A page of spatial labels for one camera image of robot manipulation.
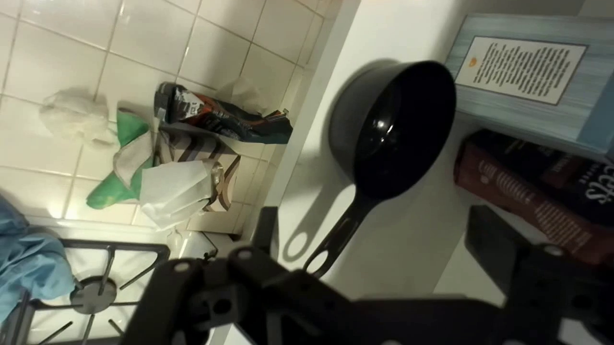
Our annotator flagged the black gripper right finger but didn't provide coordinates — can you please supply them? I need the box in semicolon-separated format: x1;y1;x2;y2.
465;205;532;293

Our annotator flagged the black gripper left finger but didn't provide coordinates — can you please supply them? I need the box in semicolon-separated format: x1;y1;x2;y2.
254;207;279;255

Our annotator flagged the small black pot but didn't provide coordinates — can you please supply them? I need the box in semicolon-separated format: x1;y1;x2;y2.
304;59;458;276

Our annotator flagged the red brown book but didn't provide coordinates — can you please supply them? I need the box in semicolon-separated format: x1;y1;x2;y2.
456;130;614;265

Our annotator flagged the pile of bags on counter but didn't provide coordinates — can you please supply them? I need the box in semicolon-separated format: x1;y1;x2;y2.
154;82;295;213

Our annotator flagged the white kitchen stove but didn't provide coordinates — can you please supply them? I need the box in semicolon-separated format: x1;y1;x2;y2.
0;219;258;345

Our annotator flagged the black stove grate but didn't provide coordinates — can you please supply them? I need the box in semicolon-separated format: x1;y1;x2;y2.
0;236;174;345

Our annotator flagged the green white plastic bag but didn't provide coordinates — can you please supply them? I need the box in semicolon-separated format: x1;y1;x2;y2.
87;107;154;209

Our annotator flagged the blue box on shelf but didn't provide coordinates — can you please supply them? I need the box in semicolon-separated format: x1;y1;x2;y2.
448;13;614;159

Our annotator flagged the white crumpled plastic bag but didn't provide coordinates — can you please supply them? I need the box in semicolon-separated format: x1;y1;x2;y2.
39;88;116;148

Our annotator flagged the blue cloth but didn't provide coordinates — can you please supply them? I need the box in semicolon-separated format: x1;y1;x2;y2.
0;197;76;324

